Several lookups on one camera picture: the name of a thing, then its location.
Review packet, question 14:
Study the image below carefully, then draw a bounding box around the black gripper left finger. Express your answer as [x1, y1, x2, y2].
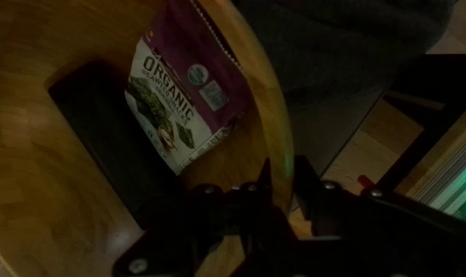
[110, 158, 301, 277]

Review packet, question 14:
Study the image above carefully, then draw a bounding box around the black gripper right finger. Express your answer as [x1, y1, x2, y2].
[293, 155, 466, 277]

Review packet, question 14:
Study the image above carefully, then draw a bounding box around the large wooden bowl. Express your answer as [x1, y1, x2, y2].
[0, 0, 295, 277]

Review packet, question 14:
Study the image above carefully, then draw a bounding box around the black red clamp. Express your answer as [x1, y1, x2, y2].
[356, 175, 375, 190]

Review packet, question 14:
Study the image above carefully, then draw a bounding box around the black rectangular object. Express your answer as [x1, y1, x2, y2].
[45, 61, 193, 228]

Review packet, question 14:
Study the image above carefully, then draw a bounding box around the purple organic snack bag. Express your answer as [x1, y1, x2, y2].
[122, 0, 251, 178]

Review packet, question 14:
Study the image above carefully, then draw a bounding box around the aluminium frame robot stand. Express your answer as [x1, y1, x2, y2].
[364, 53, 466, 230]

